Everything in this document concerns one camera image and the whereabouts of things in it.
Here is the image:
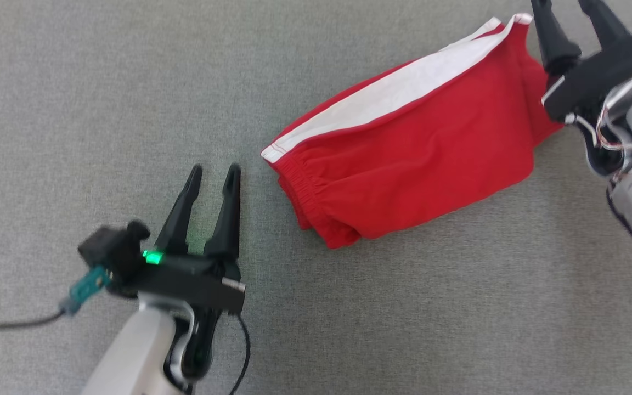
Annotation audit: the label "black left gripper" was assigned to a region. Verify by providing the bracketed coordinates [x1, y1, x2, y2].
[123, 162, 247, 315]

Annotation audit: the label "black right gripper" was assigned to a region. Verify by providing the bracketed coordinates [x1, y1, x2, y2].
[529, 0, 632, 125]

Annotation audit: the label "red shorts with white stripe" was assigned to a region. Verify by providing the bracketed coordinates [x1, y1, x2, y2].
[261, 14, 567, 251]

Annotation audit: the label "teal left cable connector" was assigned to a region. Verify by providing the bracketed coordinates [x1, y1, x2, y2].
[59, 266, 111, 318]

